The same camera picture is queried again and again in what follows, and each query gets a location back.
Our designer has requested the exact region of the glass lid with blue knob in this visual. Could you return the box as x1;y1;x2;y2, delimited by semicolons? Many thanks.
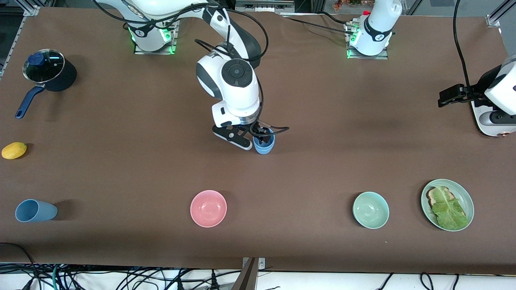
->
23;49;66;84

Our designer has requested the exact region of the grey equipment box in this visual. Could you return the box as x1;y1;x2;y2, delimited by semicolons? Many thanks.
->
235;0;295;13

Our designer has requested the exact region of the pale green plate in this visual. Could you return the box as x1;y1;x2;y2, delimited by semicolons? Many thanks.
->
420;179;475;232

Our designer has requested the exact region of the metal table edge bracket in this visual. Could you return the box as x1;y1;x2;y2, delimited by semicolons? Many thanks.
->
242;257;266;271

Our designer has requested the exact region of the aluminium frame rail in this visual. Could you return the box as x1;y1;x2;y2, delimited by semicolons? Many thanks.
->
0;5;41;77
486;0;516;28

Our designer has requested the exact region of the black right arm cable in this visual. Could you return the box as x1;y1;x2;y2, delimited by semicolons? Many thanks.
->
91;0;291;137

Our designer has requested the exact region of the green lettuce leaf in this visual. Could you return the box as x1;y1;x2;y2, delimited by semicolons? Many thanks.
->
431;186;470;230

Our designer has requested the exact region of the orange background object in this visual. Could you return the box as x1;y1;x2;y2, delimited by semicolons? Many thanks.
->
333;0;366;11

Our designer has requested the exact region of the dark camera pole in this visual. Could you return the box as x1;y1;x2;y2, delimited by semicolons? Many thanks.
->
231;258;258;290

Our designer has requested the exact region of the pink bowl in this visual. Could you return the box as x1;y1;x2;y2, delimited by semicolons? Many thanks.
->
190;190;227;228

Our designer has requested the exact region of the yellow lemon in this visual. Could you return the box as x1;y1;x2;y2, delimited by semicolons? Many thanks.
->
1;142;27;160

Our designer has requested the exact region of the dark blue saucepan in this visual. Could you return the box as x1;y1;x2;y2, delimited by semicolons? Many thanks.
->
15;48;77;120

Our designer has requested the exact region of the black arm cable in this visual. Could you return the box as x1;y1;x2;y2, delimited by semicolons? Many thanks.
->
91;0;291;137
453;0;490;101

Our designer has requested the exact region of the toast slice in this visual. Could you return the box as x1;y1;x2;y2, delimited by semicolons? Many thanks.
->
426;186;466;218

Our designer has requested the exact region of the black base cable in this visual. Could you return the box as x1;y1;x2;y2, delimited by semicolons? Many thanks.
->
316;11;355;25
281;15;355;34

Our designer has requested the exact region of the white toaster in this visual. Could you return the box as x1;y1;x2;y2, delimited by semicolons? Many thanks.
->
471;100;516;137

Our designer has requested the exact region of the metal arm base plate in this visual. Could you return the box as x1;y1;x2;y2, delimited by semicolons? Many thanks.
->
346;22;389;60
134;18;178;55

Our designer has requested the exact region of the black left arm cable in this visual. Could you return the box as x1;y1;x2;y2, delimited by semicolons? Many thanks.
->
453;0;490;101

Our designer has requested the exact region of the pale green bowl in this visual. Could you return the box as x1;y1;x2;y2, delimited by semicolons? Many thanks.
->
352;191;390;230

